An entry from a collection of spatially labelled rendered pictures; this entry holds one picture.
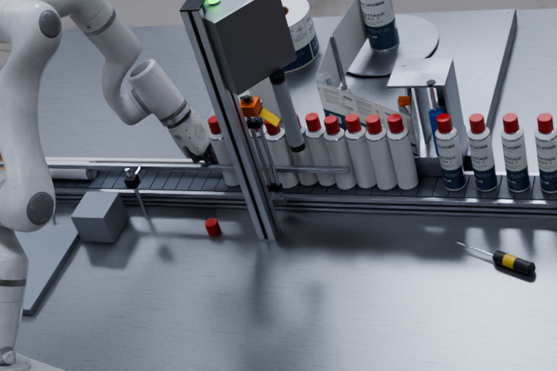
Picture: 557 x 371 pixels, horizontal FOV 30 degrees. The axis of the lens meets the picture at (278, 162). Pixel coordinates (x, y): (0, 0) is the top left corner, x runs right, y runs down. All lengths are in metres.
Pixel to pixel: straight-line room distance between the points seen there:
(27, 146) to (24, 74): 0.15
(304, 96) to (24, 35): 0.99
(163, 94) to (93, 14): 0.30
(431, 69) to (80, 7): 0.81
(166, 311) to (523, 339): 0.83
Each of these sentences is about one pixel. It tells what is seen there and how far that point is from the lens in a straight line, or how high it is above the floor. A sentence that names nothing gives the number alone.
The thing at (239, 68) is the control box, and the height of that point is 1.35.
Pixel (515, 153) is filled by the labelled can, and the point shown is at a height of 1.00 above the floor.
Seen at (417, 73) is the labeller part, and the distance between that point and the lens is 2.44.
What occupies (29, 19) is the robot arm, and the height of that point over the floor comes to 1.57.
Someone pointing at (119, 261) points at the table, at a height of 0.83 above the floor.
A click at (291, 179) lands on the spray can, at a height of 0.91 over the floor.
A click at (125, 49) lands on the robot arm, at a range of 2.46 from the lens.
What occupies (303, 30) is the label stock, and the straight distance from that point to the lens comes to 3.02.
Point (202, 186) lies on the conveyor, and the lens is 2.72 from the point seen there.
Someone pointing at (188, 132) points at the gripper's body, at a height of 1.07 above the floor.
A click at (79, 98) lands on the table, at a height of 0.83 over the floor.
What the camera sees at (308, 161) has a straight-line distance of 2.56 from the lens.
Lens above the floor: 2.51
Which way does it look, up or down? 37 degrees down
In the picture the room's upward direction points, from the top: 17 degrees counter-clockwise
